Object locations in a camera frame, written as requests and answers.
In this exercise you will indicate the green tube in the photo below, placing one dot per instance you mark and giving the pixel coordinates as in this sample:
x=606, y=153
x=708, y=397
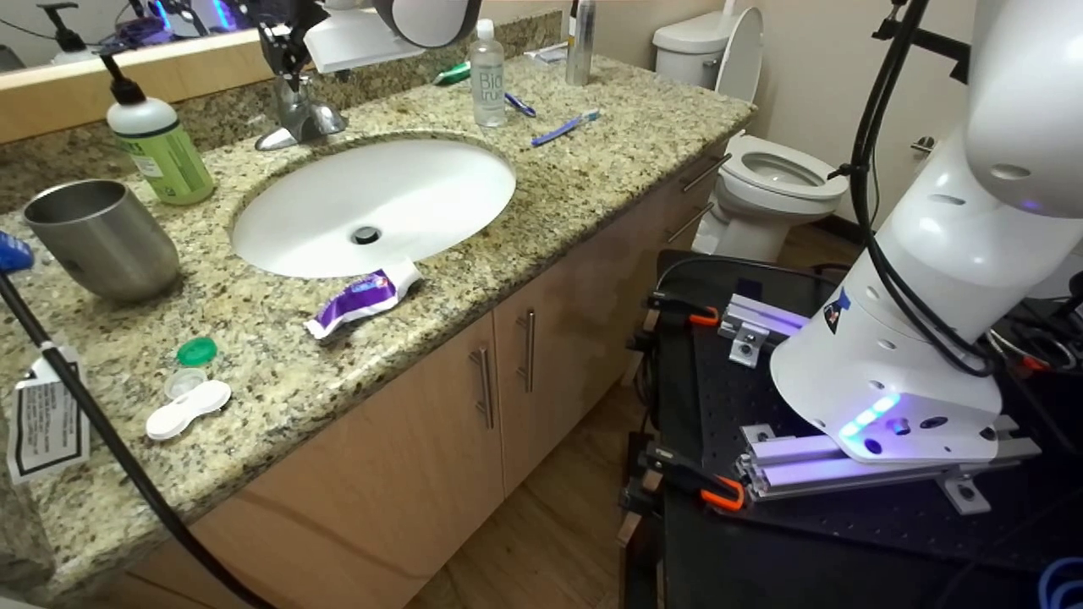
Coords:
x=453, y=72

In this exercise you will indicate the white oval sink basin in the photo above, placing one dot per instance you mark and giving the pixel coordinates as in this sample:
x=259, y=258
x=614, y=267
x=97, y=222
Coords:
x=372, y=189

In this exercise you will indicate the chrome tap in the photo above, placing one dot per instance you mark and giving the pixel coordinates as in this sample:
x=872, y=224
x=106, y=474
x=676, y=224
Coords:
x=295, y=119

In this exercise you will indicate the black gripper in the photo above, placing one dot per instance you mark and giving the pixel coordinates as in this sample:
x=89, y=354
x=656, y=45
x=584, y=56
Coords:
x=304, y=20

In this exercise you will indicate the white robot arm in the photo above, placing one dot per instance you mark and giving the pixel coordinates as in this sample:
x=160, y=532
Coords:
x=900, y=314

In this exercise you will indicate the white soap bar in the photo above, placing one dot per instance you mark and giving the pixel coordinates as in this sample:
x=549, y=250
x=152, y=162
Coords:
x=187, y=411

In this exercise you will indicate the green round cap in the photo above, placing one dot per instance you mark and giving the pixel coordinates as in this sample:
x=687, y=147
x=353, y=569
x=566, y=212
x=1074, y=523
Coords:
x=197, y=354

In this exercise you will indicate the purple white toothpaste tube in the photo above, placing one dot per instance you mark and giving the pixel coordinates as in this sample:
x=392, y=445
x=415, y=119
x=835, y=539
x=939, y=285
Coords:
x=358, y=299

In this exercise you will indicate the wooden vanity cabinet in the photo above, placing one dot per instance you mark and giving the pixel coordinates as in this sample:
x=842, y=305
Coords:
x=392, y=486

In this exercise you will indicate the grey steel cup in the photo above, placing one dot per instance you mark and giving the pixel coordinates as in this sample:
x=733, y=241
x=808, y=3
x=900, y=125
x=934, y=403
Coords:
x=106, y=241

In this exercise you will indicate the black perforated base board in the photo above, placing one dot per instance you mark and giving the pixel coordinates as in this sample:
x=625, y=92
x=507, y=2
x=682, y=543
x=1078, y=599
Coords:
x=812, y=543

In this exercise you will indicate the silver spray can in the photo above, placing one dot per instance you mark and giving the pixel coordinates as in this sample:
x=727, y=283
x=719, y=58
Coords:
x=581, y=45

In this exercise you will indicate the white toilet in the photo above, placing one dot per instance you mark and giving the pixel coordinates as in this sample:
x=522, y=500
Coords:
x=767, y=180

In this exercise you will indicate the orange black clamp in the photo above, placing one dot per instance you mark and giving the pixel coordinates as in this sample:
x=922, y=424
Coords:
x=706, y=489
x=682, y=313

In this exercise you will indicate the wall mirror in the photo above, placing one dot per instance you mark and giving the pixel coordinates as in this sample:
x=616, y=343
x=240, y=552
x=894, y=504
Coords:
x=113, y=20

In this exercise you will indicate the aluminium corner bracket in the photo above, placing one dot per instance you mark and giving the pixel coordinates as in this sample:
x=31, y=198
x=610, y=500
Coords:
x=746, y=347
x=757, y=438

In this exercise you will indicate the blue toothbrush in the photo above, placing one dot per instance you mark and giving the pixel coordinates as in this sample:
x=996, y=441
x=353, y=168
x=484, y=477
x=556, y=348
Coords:
x=562, y=131

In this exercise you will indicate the green soap pump bottle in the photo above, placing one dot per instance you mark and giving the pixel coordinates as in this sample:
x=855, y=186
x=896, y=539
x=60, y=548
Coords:
x=171, y=158

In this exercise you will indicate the clear plastic bottle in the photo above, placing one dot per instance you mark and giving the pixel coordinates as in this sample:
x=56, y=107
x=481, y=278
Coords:
x=488, y=87

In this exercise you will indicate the aluminium profile rail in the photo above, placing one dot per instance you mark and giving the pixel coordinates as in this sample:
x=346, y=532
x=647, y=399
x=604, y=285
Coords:
x=857, y=465
x=771, y=319

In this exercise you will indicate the small blue pen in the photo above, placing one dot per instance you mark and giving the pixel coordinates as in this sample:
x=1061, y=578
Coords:
x=520, y=107

